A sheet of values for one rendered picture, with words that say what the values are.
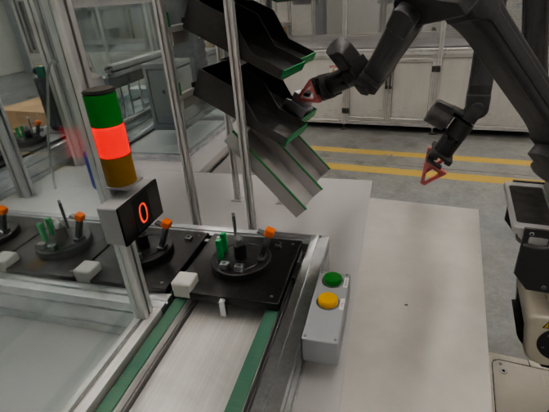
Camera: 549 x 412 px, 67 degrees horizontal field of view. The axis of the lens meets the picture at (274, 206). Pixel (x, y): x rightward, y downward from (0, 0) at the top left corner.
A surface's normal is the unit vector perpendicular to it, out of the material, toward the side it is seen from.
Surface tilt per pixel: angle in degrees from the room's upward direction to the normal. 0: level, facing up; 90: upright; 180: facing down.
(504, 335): 0
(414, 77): 90
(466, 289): 0
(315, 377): 0
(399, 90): 90
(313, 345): 90
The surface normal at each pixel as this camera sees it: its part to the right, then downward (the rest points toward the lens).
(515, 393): -0.07, -0.88
